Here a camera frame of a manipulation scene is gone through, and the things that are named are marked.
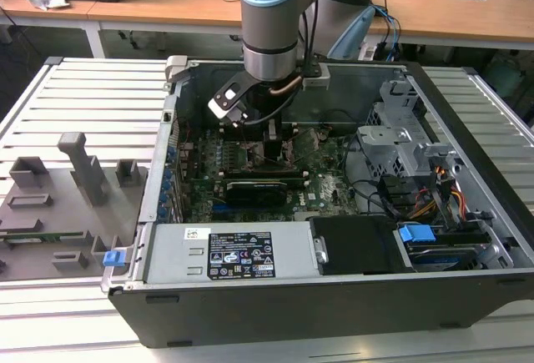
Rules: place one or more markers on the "grey case hinge latch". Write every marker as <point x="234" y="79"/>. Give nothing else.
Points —
<point x="177" y="69"/>

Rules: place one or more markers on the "blue case latch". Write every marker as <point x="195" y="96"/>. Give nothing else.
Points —
<point x="112" y="259"/>

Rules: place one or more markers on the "blue disk carrier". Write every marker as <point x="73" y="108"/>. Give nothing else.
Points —
<point x="415" y="235"/>

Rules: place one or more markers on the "round coin battery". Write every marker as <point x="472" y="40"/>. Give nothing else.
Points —
<point x="324" y="132"/>

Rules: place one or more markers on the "small grey wrist camera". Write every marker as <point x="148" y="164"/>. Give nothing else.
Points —
<point x="316" y="79"/>

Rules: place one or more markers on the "CPU socket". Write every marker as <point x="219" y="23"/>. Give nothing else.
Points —
<point x="254" y="163"/>

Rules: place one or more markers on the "black plastic shroud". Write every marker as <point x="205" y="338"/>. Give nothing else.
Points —
<point x="359" y="246"/>

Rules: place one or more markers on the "hard disk drive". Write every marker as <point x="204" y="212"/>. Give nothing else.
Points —
<point x="442" y="259"/>

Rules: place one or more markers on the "green motherboard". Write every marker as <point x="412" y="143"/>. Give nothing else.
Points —
<point x="329" y="188"/>

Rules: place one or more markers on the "black PC case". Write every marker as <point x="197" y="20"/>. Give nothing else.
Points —
<point x="292" y="317"/>

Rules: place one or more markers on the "black RAM slot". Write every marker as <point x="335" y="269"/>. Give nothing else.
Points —
<point x="229" y="135"/>
<point x="250" y="174"/>
<point x="294" y="182"/>
<point x="292" y="128"/>

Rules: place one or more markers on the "wooden desk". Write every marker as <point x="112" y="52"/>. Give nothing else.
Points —
<point x="167" y="0"/>

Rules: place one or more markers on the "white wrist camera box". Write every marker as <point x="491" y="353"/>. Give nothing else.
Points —
<point x="227" y="100"/>

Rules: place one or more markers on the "green RAM stick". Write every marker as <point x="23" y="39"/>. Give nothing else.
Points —
<point x="41" y="236"/>

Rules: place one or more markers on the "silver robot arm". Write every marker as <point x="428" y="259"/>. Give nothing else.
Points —
<point x="269" y="25"/>

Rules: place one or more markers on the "metal drive cage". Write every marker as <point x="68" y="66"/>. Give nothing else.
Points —
<point x="388" y="146"/>

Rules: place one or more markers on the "pale blue teach pendant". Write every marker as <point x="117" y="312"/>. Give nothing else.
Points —
<point x="350" y="37"/>

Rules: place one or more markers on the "grey parts rack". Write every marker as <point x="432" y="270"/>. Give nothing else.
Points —
<point x="62" y="213"/>

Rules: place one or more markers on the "pale green bin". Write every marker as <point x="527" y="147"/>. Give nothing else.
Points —
<point x="507" y="73"/>

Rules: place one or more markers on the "black graphics card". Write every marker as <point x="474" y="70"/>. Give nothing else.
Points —
<point x="254" y="194"/>

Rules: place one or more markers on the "grey power supply unit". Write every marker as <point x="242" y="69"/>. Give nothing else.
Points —
<point x="175" y="254"/>

